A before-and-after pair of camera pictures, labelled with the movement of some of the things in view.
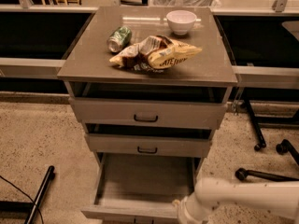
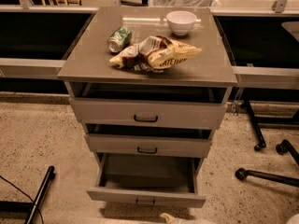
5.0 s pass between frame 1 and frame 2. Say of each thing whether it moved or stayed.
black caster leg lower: stayed
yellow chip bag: stayed
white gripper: moved
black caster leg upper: stayed
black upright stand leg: stayed
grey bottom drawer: moved
